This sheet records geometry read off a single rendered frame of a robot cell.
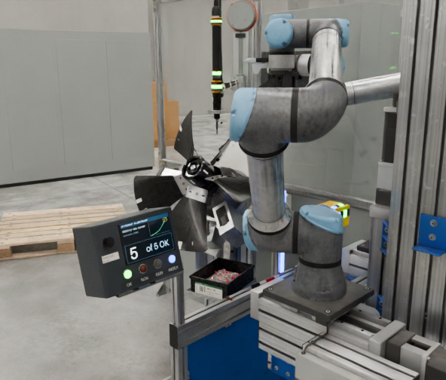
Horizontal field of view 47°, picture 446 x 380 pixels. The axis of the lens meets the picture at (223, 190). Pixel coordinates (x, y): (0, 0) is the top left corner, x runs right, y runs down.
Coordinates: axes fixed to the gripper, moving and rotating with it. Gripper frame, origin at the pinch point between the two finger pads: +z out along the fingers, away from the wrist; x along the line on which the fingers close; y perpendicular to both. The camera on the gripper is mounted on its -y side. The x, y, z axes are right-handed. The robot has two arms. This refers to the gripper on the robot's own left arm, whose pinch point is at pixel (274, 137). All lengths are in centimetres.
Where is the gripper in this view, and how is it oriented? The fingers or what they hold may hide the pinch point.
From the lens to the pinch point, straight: 159.4
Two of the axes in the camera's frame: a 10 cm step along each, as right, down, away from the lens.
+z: 0.1, 9.7, 2.5
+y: 7.1, 1.7, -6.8
